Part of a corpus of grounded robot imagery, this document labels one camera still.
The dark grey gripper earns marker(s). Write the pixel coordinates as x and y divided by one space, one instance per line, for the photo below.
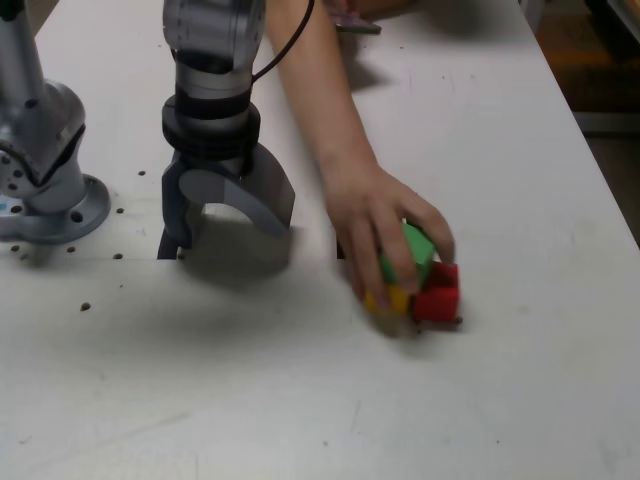
212 164

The green cube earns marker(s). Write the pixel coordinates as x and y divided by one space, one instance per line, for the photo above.
417 245

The yellow cube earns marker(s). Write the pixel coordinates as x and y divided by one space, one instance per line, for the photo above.
400 300

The red cube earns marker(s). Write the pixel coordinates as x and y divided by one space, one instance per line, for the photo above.
435 302

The person's forearm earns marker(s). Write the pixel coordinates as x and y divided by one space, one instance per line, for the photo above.
315 90

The person's hand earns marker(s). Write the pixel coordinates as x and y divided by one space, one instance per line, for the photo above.
370 200

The black tape strip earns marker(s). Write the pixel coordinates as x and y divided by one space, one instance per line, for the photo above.
167 245

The pink flat object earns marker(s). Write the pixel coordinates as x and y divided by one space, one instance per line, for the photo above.
352 22

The brown wooden furniture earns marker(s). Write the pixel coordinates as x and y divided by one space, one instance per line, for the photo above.
590 50

